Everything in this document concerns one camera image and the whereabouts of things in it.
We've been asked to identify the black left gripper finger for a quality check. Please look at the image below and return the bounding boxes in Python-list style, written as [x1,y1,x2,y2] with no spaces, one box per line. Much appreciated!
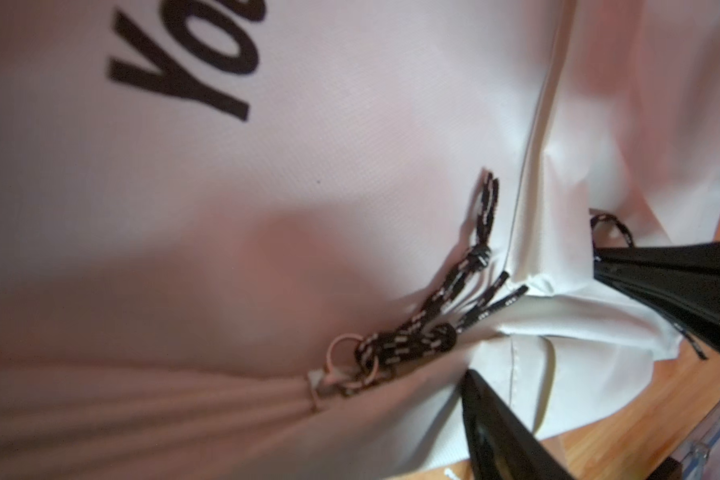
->
[460,369,572,480]

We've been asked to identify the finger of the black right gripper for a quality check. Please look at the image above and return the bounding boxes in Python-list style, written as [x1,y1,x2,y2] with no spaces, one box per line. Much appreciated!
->
[594,242,720,353]

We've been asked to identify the white student backpack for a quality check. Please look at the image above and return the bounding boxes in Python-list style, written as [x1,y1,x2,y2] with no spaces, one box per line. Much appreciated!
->
[0,1,720,479]

